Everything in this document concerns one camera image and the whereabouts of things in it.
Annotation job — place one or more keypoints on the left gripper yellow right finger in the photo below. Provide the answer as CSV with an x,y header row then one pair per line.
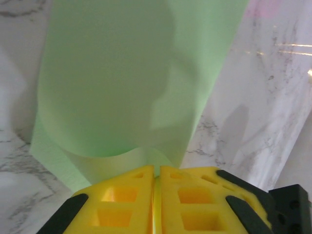
x,y
195,209

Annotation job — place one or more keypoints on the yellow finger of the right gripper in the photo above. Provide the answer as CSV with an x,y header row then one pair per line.
x,y
219,178

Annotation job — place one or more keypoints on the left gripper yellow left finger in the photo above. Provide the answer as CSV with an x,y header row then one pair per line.
x,y
117,207

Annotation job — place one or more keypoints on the green paper sheet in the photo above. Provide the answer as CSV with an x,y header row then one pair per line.
x,y
122,73

